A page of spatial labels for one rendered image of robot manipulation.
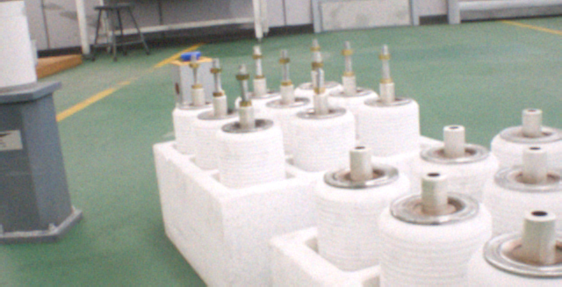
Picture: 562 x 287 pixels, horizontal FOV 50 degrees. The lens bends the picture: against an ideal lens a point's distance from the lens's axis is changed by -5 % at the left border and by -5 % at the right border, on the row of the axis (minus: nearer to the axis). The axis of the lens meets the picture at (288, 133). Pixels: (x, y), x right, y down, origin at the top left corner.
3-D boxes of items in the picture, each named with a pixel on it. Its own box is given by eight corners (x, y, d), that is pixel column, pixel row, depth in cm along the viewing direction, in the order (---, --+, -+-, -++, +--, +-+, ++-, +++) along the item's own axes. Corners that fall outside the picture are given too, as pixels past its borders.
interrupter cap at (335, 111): (346, 109, 98) (346, 104, 98) (347, 119, 91) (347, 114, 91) (298, 112, 99) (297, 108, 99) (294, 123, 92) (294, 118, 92)
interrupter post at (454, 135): (452, 161, 66) (452, 131, 65) (438, 157, 68) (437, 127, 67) (470, 157, 67) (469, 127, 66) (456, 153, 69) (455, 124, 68)
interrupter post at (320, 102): (329, 113, 96) (327, 91, 95) (329, 117, 94) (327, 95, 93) (313, 114, 96) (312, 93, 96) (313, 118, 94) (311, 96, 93)
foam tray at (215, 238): (235, 321, 86) (219, 199, 82) (165, 234, 121) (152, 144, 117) (458, 252, 101) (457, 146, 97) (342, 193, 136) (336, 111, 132)
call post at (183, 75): (197, 216, 130) (178, 65, 123) (188, 207, 136) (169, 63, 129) (229, 209, 132) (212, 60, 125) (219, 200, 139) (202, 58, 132)
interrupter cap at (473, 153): (449, 172, 63) (449, 165, 62) (406, 157, 69) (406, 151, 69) (504, 157, 66) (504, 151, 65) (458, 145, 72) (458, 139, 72)
